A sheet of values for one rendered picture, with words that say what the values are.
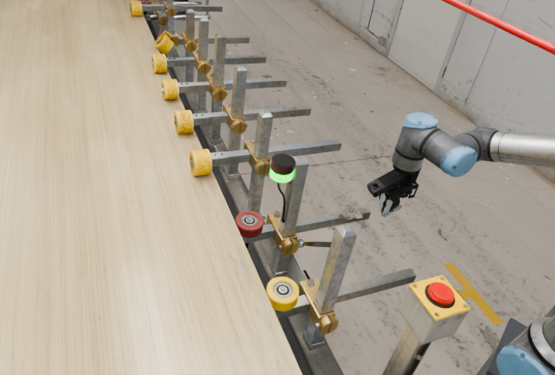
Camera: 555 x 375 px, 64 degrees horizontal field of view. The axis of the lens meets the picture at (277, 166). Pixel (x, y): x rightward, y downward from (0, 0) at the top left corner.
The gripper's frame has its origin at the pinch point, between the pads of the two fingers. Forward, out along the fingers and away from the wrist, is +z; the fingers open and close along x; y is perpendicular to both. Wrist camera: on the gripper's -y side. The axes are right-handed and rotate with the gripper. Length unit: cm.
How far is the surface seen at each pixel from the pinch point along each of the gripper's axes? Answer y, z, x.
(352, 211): -13.3, -4.5, -0.8
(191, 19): -37, -24, 119
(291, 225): -36.9, -8.5, -5.8
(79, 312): -92, -7, -18
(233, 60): -22, -12, 99
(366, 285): -22.1, -1.4, -25.5
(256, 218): -45.3, -7.8, 0.2
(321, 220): -24.0, -3.4, -0.9
